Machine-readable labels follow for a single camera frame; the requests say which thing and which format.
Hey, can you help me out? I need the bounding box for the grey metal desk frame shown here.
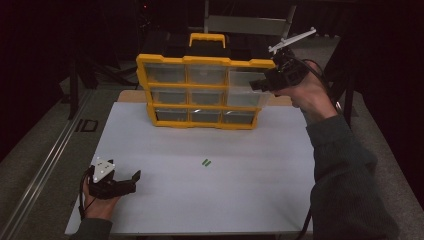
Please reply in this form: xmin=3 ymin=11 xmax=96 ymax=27
xmin=203 ymin=0 xmax=298 ymax=83

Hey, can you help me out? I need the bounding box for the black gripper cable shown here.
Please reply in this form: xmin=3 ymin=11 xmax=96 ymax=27
xmin=77 ymin=165 xmax=96 ymax=221
xmin=296 ymin=59 xmax=333 ymax=240

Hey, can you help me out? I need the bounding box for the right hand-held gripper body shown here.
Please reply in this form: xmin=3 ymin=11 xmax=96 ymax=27
xmin=264 ymin=27 xmax=317 ymax=91

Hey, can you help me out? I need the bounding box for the person's left hand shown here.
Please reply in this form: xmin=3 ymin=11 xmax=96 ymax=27
xmin=81 ymin=181 xmax=122 ymax=222

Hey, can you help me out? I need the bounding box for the yellow and black organizer case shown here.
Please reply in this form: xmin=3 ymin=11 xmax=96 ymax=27
xmin=135 ymin=32 xmax=277 ymax=130

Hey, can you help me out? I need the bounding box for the person's right hand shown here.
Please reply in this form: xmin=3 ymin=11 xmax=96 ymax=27
xmin=276 ymin=68 xmax=339 ymax=124

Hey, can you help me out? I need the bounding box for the aluminium floor rail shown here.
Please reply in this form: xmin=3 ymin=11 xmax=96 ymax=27
xmin=0 ymin=89 xmax=96 ymax=240
xmin=334 ymin=99 xmax=346 ymax=118

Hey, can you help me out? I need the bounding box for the white table board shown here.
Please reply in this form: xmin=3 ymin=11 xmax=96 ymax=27
xmin=64 ymin=101 xmax=316 ymax=236

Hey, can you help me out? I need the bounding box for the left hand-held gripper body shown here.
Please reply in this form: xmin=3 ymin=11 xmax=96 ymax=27
xmin=87 ymin=157 xmax=137 ymax=201

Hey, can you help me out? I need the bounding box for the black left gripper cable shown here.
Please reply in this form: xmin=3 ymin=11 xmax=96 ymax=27
xmin=77 ymin=165 xmax=96 ymax=221

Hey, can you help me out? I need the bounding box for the black metal stand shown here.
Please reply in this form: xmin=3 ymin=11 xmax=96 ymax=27
xmin=68 ymin=56 xmax=138 ymax=121
xmin=324 ymin=66 xmax=355 ymax=129

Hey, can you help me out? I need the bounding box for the grid of clear plastic drawers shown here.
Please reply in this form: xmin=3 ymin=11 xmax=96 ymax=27
xmin=144 ymin=63 xmax=259 ymax=125

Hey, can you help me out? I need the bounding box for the clear plastic organizer drawer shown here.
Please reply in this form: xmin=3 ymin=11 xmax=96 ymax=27
xmin=228 ymin=68 xmax=273 ymax=108

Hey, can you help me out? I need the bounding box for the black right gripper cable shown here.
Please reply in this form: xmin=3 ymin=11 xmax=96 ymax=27
xmin=296 ymin=59 xmax=333 ymax=240

